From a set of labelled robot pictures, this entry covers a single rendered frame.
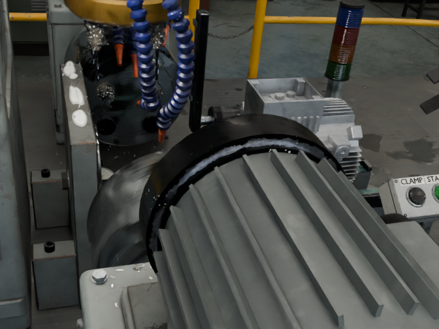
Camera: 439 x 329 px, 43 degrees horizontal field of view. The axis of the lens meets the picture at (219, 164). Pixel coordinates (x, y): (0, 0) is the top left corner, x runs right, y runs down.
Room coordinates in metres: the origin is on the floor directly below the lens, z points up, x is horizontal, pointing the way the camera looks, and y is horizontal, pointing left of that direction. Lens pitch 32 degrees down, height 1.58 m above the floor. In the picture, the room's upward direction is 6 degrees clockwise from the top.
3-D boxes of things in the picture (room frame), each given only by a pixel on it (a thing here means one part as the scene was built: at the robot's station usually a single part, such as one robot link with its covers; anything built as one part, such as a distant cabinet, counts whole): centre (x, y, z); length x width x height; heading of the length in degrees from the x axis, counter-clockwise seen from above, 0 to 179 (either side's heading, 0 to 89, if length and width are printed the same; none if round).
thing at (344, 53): (1.35, -0.27, 1.10); 0.06 x 0.06 x 0.04
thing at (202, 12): (1.06, 0.06, 1.12); 0.04 x 0.03 x 0.26; 109
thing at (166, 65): (1.20, 0.25, 1.04); 0.41 x 0.25 x 0.25; 19
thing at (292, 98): (0.97, -0.11, 1.11); 0.12 x 0.11 x 0.07; 109
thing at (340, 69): (1.35, -0.27, 1.05); 0.06 x 0.06 x 0.04
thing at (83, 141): (0.84, 0.28, 0.97); 0.30 x 0.11 x 0.34; 19
